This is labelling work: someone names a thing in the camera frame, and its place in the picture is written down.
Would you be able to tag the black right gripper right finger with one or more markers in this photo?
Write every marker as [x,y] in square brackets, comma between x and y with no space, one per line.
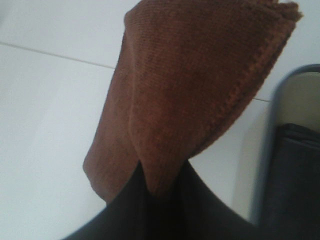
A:
[196,213]

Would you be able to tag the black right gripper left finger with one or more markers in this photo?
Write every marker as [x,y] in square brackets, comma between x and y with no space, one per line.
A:
[132,215]

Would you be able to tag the brown towel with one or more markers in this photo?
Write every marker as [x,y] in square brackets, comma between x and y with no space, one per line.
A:
[187,69]

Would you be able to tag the grey bin with dark cloth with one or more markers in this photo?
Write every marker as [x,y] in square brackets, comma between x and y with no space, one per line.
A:
[286,195]

